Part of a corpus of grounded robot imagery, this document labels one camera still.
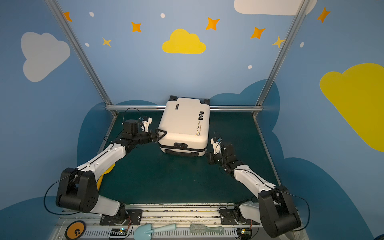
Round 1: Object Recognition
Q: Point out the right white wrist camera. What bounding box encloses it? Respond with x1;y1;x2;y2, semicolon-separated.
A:
211;137;222;155

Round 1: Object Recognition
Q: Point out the teal toy shovel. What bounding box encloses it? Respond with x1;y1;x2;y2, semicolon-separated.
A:
134;224;177;240

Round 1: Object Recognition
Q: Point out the orange black round disc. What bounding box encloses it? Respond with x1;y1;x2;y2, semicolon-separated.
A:
65;221;86;240

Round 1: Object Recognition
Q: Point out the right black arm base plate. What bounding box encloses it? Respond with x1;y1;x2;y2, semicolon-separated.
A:
218;208;251;226

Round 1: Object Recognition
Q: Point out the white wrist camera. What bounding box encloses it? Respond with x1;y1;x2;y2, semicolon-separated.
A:
211;137;222;155
141;116;152;133

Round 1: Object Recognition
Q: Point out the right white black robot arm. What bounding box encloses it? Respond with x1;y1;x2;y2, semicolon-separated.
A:
209;142;302;238

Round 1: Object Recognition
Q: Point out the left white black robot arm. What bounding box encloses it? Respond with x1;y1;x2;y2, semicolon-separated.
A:
56;117;167;226

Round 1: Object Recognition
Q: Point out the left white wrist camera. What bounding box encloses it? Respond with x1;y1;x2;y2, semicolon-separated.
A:
141;116;152;133

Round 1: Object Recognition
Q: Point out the yellow toy shovel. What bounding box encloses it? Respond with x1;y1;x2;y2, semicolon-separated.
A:
97;164;116;191

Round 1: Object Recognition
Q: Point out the left aluminium frame post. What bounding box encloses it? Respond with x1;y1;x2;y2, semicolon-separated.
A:
45;0;113;106

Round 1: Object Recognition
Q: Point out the pale green hair brush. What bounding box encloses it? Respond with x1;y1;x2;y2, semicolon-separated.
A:
189;224;225;235

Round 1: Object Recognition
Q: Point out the aluminium frame post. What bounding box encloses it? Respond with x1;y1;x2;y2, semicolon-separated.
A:
252;0;311;120
45;0;113;106

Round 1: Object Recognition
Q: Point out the left small circuit board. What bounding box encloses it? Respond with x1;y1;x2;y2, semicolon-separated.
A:
109;228;128;240

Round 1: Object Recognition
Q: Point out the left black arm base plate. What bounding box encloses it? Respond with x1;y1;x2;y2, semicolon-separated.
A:
100;209;143;226

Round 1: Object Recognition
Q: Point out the right small circuit board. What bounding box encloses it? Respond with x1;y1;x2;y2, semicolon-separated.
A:
236;228;253;240

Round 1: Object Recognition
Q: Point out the white hard-shell suitcase black lining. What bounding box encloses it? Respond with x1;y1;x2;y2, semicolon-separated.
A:
158;96;210;157

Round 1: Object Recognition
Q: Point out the small circuit board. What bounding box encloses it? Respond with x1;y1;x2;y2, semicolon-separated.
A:
109;228;128;240
236;228;253;240

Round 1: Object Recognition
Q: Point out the right aluminium frame post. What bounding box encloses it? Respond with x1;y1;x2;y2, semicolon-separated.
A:
252;0;311;120

